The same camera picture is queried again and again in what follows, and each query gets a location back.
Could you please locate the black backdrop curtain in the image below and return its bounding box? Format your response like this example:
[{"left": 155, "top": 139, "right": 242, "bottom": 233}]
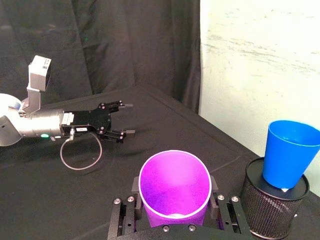
[{"left": 0, "top": 0, "right": 202, "bottom": 115}]

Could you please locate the black mesh pen holder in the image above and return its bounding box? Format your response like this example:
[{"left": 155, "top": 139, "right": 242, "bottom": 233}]
[{"left": 240, "top": 157, "right": 310, "bottom": 240}]

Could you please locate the black table cloth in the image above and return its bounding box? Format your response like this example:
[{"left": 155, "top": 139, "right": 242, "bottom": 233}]
[{"left": 0, "top": 85, "right": 320, "bottom": 240}]

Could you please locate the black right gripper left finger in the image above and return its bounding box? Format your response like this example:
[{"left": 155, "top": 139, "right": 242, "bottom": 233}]
[{"left": 107, "top": 175, "right": 149, "bottom": 240}]

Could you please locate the purple plastic cup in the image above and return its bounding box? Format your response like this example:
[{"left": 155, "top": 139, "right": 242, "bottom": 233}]
[{"left": 138, "top": 149, "right": 213, "bottom": 228}]

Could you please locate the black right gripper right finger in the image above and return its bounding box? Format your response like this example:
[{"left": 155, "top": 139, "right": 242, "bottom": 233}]
[{"left": 209, "top": 174, "right": 252, "bottom": 240}]

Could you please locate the thin dark gripper cable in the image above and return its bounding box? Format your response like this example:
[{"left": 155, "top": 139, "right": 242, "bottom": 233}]
[{"left": 59, "top": 128, "right": 103, "bottom": 171}]

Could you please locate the blue plastic cup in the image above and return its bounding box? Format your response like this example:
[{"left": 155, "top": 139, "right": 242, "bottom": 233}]
[{"left": 262, "top": 119, "right": 320, "bottom": 190}]

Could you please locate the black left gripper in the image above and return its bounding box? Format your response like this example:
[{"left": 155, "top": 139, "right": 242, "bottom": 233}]
[{"left": 61, "top": 100, "right": 136, "bottom": 145}]

